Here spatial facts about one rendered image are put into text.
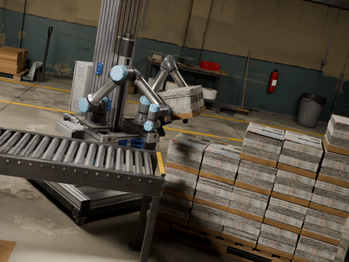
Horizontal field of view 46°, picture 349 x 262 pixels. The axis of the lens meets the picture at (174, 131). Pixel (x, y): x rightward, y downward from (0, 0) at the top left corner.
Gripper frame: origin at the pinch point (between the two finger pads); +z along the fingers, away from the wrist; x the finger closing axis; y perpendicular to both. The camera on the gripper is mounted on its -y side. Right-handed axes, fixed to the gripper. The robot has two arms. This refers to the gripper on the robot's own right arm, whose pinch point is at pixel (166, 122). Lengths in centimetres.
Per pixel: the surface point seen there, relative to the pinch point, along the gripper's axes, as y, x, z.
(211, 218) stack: -84, -23, 9
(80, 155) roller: -7, 31, -77
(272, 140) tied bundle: -24, -79, 11
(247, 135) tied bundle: -18, -61, 9
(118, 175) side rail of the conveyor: -20, 2, -85
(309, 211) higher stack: -81, -100, 13
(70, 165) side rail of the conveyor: -9, 26, -97
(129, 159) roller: -16, 7, -58
